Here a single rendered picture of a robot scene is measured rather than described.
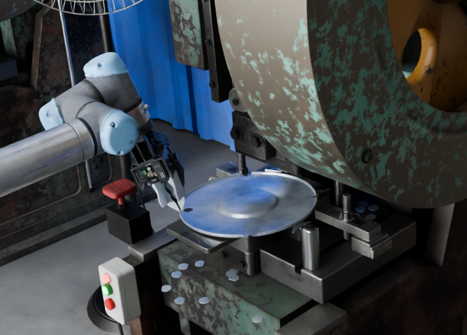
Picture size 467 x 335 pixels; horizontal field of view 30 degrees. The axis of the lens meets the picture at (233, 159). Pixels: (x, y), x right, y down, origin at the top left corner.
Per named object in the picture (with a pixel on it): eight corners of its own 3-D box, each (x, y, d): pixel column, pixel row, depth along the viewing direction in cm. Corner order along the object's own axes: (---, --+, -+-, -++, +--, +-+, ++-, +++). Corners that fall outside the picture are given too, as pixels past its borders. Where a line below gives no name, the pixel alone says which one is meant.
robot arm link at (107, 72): (71, 70, 168) (106, 48, 172) (98, 118, 173) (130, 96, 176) (89, 71, 162) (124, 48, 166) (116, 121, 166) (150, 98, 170)
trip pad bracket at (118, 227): (139, 289, 204) (128, 216, 196) (115, 274, 211) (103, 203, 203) (159, 279, 208) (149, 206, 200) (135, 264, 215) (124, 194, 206)
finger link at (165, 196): (165, 226, 179) (145, 189, 175) (167, 212, 184) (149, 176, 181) (178, 220, 178) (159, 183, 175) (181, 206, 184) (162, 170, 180)
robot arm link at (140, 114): (110, 108, 176) (146, 92, 174) (121, 126, 177) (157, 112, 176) (105, 122, 169) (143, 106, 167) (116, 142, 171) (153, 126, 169)
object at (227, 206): (309, 168, 196) (309, 165, 195) (324, 230, 169) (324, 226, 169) (181, 181, 196) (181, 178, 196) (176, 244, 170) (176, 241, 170)
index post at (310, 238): (312, 271, 172) (310, 229, 168) (301, 265, 174) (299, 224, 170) (322, 265, 174) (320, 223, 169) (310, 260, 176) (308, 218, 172)
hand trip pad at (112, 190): (119, 224, 200) (114, 194, 196) (103, 215, 204) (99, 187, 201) (143, 213, 204) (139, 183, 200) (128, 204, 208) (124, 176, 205)
